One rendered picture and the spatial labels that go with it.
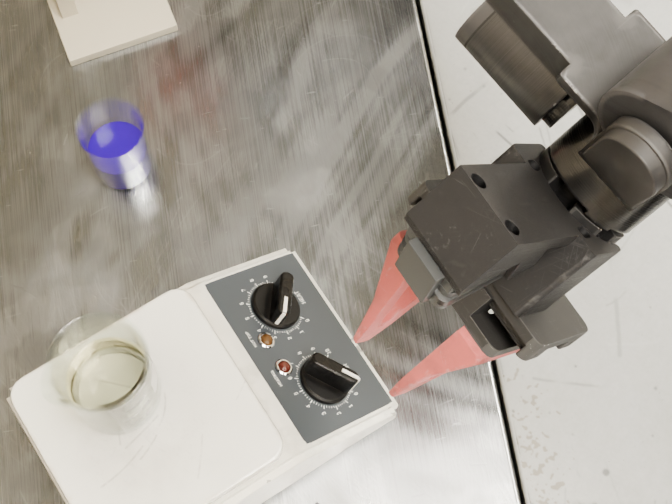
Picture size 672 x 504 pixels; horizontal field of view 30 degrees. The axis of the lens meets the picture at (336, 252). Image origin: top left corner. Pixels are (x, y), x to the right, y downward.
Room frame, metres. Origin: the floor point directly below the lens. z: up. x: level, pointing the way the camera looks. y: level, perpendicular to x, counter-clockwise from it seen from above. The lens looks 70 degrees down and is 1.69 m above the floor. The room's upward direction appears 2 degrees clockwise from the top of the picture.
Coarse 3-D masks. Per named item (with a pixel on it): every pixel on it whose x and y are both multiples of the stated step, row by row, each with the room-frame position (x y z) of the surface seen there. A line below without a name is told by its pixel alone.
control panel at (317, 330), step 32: (288, 256) 0.27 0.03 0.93; (224, 288) 0.24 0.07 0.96; (256, 288) 0.24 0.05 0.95; (256, 320) 0.22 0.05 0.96; (320, 320) 0.23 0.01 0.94; (256, 352) 0.20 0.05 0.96; (288, 352) 0.20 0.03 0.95; (320, 352) 0.20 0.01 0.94; (352, 352) 0.21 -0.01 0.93; (288, 384) 0.18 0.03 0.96; (288, 416) 0.16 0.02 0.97; (320, 416) 0.16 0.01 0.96; (352, 416) 0.16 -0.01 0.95
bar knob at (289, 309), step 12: (288, 276) 0.25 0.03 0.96; (264, 288) 0.24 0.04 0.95; (276, 288) 0.24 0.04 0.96; (288, 288) 0.24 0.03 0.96; (252, 300) 0.23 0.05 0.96; (264, 300) 0.23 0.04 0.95; (276, 300) 0.23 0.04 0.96; (288, 300) 0.23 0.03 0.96; (264, 312) 0.23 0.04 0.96; (276, 312) 0.22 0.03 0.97; (288, 312) 0.22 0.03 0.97; (276, 324) 0.22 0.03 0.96; (288, 324) 0.22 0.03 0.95
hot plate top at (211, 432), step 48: (192, 336) 0.20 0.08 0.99; (192, 384) 0.17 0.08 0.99; (240, 384) 0.17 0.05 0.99; (48, 432) 0.14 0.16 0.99; (96, 432) 0.14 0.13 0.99; (144, 432) 0.14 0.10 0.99; (192, 432) 0.14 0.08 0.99; (240, 432) 0.14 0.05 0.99; (96, 480) 0.11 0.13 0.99; (144, 480) 0.12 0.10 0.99; (192, 480) 0.12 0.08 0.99; (240, 480) 0.12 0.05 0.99
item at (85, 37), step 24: (48, 0) 0.47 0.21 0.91; (72, 0) 0.46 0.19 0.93; (96, 0) 0.47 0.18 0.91; (120, 0) 0.47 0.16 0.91; (144, 0) 0.47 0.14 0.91; (72, 24) 0.45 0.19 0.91; (96, 24) 0.45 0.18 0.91; (120, 24) 0.45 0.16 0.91; (144, 24) 0.45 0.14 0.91; (168, 24) 0.45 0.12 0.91; (72, 48) 0.43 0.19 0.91; (96, 48) 0.43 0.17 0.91; (120, 48) 0.43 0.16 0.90
